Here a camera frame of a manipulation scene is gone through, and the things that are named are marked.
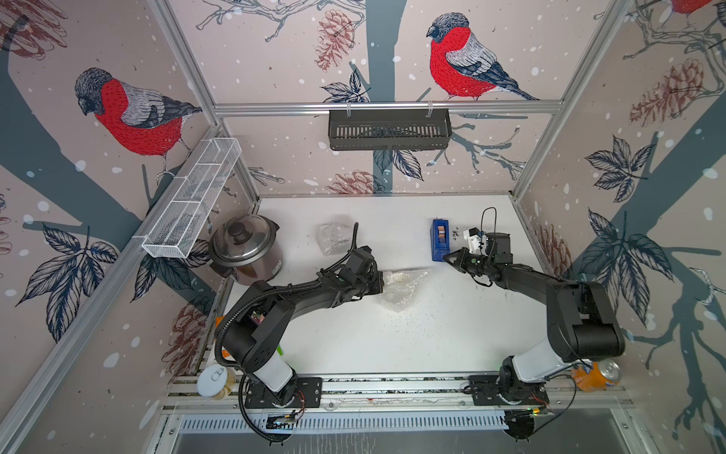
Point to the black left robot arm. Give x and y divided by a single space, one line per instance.
248 336

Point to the orange soda can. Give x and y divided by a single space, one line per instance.
597 377

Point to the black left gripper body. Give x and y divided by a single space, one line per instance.
371 285

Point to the small circuit board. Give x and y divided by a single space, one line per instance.
281 422

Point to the steel rice cooker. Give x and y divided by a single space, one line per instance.
246 249

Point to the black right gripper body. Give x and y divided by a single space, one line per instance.
476 263

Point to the black hanging wire basket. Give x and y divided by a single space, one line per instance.
389 130

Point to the bubble wrap sheet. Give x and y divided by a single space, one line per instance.
335 237
400 288

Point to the white mesh wall shelf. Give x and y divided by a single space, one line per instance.
176 231

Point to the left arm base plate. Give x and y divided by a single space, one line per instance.
299 393

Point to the blue tape dispenser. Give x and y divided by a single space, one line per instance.
439 238

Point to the aluminium mounting rail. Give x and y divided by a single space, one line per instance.
368 392

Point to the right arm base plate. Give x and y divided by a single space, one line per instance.
492 390

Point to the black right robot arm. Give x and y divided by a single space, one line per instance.
581 326

